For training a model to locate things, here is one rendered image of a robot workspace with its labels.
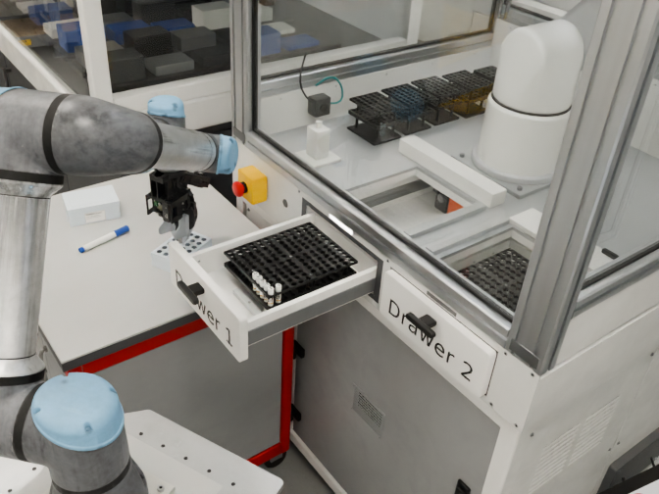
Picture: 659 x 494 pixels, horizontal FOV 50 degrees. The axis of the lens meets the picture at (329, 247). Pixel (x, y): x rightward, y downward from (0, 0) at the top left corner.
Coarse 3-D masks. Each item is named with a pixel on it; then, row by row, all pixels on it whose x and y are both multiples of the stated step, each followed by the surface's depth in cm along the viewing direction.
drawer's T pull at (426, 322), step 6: (408, 318) 134; (414, 318) 133; (420, 318) 133; (426, 318) 133; (414, 324) 133; (420, 324) 131; (426, 324) 131; (432, 324) 132; (426, 330) 130; (432, 330) 130; (432, 336) 130
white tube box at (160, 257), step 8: (192, 232) 171; (168, 240) 168; (192, 240) 169; (200, 240) 169; (208, 240) 169; (160, 248) 165; (168, 248) 165; (184, 248) 166; (192, 248) 167; (200, 248) 167; (152, 256) 164; (160, 256) 163; (168, 256) 163; (152, 264) 165; (160, 264) 164; (168, 264) 163
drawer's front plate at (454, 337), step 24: (384, 288) 144; (408, 288) 137; (384, 312) 146; (408, 312) 139; (432, 312) 133; (408, 336) 142; (456, 336) 129; (456, 360) 132; (480, 360) 126; (480, 384) 128
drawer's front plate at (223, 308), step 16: (176, 240) 146; (176, 256) 144; (192, 272) 139; (208, 288) 135; (208, 304) 137; (224, 304) 131; (208, 320) 140; (224, 320) 133; (240, 320) 127; (224, 336) 136; (240, 336) 129; (240, 352) 132
